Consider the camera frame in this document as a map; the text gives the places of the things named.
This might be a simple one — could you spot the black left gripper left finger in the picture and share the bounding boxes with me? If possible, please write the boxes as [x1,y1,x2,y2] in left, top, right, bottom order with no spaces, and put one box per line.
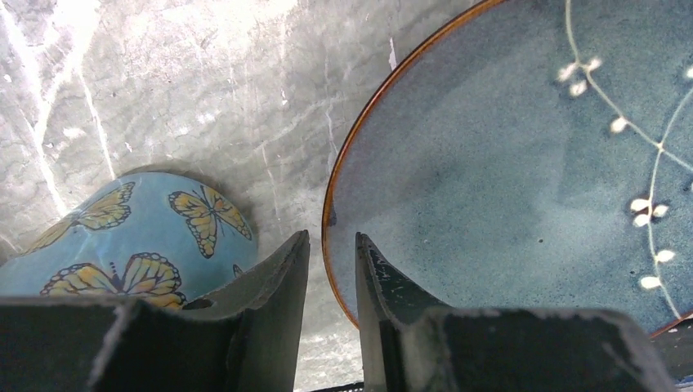
[1,230,311,391]

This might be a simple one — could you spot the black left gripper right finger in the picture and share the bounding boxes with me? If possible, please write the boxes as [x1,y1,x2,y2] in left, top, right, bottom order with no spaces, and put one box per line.
[354,232,677,392]

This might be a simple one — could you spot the blue mug orange inside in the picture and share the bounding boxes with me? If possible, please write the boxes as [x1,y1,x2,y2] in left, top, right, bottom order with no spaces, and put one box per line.
[1,172,258,309]

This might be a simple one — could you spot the dark blue speckled plate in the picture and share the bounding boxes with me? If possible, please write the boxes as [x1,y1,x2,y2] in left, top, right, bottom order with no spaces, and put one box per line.
[322,1,692,335]

